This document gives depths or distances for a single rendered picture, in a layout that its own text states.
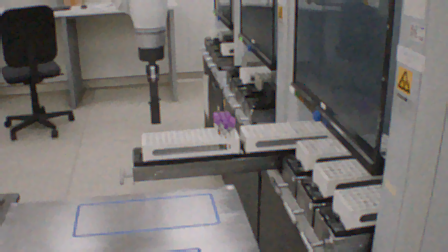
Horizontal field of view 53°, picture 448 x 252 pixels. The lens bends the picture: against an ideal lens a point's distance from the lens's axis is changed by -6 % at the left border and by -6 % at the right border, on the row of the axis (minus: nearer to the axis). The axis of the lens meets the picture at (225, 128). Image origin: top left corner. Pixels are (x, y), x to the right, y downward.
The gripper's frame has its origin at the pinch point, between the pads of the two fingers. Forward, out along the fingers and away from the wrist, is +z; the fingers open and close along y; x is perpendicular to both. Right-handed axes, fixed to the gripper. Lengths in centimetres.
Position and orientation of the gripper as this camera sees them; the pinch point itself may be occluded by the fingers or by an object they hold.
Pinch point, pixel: (155, 112)
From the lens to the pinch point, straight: 143.9
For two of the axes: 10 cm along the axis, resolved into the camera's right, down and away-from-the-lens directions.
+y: -1.7, -3.7, 9.1
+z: 0.1, 9.3, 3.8
